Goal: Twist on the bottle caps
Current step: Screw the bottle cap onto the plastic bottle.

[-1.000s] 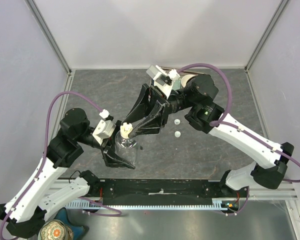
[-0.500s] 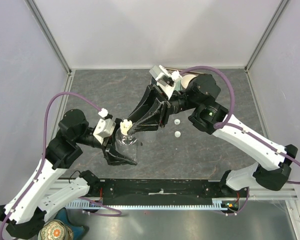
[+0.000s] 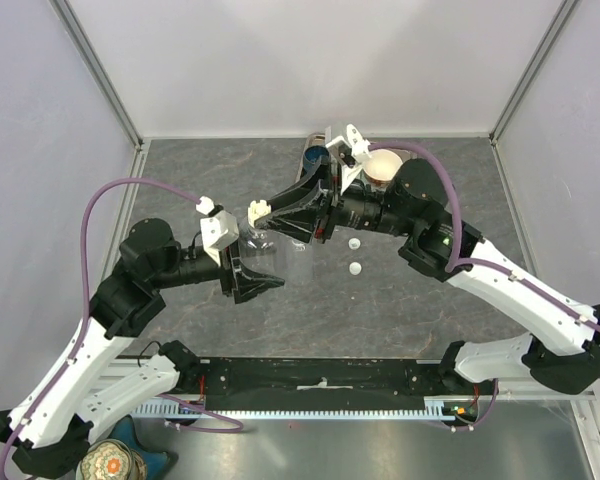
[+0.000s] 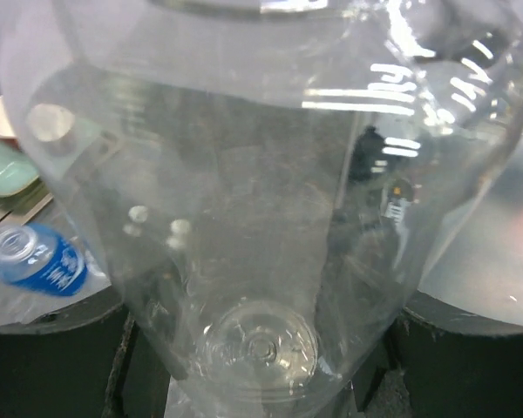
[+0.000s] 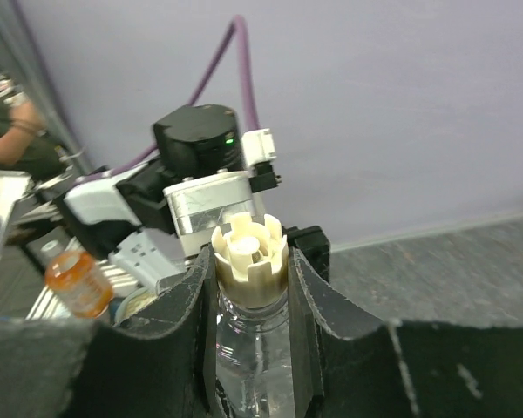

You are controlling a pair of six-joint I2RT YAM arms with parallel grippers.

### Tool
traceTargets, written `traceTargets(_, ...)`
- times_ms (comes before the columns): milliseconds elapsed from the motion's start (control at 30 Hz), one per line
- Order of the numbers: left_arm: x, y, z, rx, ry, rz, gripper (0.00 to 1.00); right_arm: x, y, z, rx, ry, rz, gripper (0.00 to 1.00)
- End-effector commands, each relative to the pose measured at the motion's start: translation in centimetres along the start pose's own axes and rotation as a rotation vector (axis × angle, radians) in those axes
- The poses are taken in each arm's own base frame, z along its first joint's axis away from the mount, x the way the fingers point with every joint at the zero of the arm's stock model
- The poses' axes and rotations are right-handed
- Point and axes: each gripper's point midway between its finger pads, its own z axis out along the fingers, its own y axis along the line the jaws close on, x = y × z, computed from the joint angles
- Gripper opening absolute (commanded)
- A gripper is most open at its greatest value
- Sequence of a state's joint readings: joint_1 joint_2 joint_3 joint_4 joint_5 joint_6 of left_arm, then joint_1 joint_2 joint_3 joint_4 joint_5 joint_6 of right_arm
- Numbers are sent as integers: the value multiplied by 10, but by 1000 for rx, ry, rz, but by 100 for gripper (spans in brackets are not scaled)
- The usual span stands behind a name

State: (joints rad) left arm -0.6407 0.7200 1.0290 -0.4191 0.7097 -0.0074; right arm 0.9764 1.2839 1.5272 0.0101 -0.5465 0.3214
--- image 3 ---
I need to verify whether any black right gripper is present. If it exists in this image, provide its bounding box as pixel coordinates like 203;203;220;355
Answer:
255;156;415;247

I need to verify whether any clear bottle with notched cap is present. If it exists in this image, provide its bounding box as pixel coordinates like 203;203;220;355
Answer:
238;212;278;275

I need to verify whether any cream notched bottle cap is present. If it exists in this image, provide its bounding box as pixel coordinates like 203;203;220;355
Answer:
247;200;272;227

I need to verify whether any clear wide plastic bottle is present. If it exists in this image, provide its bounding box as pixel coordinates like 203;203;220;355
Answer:
285;239;314;286

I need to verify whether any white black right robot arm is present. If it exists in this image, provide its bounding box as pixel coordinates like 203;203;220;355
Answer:
248;158;600;394

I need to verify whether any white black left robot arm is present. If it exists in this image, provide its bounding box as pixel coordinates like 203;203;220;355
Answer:
0;218;284;479

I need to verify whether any dark blue ceramic cup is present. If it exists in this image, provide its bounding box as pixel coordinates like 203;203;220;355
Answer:
301;145;329;176

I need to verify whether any metal serving tray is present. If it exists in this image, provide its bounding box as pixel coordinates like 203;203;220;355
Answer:
295;132;329;182

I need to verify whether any cream and brown bowl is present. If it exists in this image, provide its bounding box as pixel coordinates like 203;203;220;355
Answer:
363;149;403;187

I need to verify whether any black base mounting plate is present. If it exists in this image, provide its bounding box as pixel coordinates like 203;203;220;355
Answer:
178;357;454;410

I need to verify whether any blue star shaped dish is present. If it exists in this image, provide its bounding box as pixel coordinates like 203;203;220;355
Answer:
108;416;177;480

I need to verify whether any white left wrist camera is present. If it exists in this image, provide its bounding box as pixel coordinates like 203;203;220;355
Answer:
196;196;239;266

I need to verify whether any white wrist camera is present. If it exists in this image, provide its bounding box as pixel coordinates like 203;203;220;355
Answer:
325;123;371;194
196;196;239;266

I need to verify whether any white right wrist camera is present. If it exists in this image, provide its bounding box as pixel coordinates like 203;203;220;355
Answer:
325;123;371;194

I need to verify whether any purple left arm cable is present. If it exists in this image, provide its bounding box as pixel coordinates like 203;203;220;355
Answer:
0;178;245;480

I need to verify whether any light blue cable duct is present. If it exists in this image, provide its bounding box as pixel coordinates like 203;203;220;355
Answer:
130;398;478;421

